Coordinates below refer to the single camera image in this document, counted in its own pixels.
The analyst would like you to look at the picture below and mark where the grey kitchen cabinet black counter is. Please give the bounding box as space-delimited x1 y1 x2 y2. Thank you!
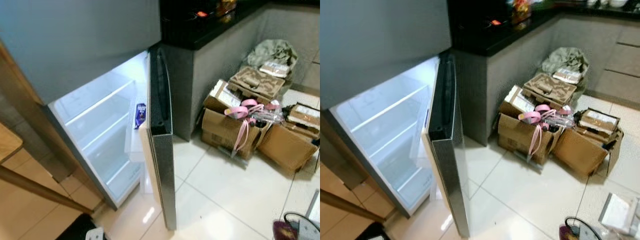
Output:
160 0 321 142
450 0 640 147

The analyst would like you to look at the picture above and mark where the silver two-door fridge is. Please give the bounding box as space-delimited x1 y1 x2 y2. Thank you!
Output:
320 0 458 218
0 0 163 211

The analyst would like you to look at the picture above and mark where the blue snack packet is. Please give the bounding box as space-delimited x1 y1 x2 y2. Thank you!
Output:
134 102 148 130

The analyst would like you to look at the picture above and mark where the open cardboard box white insert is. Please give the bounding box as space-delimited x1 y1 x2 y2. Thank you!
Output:
499 84 536 120
204 79 242 115

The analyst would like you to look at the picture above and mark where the plain cardboard box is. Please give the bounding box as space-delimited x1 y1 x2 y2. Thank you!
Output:
551 107 625 177
256 102 321 174

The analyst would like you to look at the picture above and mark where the pink ribbon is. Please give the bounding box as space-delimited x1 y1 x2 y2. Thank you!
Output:
224 99 282 153
517 103 573 158

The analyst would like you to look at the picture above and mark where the white paper packet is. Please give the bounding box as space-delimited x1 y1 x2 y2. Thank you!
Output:
260 61 292 79
552 67 583 85

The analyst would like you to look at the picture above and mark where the brown pulp packing tray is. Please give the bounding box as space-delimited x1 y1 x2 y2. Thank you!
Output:
522 72 580 107
228 66 286 104

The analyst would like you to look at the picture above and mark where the colourful food packet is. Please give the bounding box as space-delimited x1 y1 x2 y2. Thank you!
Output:
216 0 237 17
509 0 532 24

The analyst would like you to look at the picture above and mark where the olive green cloth bag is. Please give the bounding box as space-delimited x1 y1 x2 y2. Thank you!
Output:
246 39 299 72
541 46 591 78

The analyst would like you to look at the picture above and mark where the white floor mop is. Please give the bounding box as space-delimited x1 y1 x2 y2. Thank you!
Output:
598 191 640 237
305 189 321 227

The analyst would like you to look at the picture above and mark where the glass fridge shelf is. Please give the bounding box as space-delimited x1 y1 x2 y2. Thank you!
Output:
64 79 137 127
81 112 134 152
366 118 427 159
350 84 431 133

